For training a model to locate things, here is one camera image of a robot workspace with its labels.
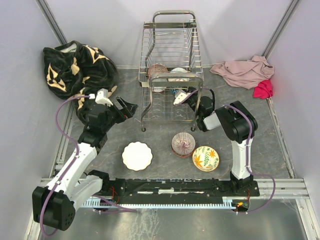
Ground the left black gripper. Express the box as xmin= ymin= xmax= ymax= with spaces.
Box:
xmin=102 ymin=96 xmax=138 ymax=133

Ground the blue triangle patterned bowl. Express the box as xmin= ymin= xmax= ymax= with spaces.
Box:
xmin=168 ymin=78 xmax=190 ymax=95

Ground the plain white bowl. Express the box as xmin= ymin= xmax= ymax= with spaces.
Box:
xmin=170 ymin=67 xmax=188 ymax=73

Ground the red patterned bowl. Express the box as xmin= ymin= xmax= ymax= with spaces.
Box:
xmin=147 ymin=63 xmax=168 ymax=78

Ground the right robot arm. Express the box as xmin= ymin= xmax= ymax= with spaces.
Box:
xmin=183 ymin=87 xmax=258 ymax=196

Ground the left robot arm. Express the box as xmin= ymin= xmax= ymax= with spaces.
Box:
xmin=32 ymin=94 xmax=138 ymax=237

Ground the stainless steel dish rack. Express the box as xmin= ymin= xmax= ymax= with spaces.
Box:
xmin=138 ymin=10 xmax=204 ymax=131

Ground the white scalloped bowl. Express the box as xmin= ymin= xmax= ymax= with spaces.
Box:
xmin=122 ymin=141 xmax=153 ymax=172

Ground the dusty pink cloth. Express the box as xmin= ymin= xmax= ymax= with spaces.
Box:
xmin=210 ymin=55 xmax=275 ymax=90

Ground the yellow floral bowl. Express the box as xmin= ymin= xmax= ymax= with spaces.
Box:
xmin=192 ymin=145 xmax=220 ymax=172

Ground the magenta cloth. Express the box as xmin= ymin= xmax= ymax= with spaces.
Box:
xmin=253 ymin=79 xmax=274 ymax=100

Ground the black and cream blanket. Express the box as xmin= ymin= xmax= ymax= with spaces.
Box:
xmin=42 ymin=39 xmax=119 ymax=125

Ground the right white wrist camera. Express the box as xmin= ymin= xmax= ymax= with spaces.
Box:
xmin=173 ymin=89 xmax=192 ymax=106

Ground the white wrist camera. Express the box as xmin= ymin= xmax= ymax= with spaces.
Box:
xmin=173 ymin=89 xmax=192 ymax=106
xmin=89 ymin=88 xmax=113 ymax=107

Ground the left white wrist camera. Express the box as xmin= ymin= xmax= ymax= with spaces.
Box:
xmin=89 ymin=88 xmax=113 ymax=107

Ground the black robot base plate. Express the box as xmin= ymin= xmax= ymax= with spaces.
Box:
xmin=97 ymin=178 xmax=260 ymax=204

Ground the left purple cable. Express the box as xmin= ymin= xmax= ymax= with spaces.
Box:
xmin=39 ymin=94 xmax=138 ymax=237

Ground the light blue cable duct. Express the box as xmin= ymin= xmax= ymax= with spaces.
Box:
xmin=81 ymin=197 xmax=249 ymax=210

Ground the aluminium frame rail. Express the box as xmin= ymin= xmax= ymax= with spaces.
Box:
xmin=23 ymin=162 xmax=320 ymax=240

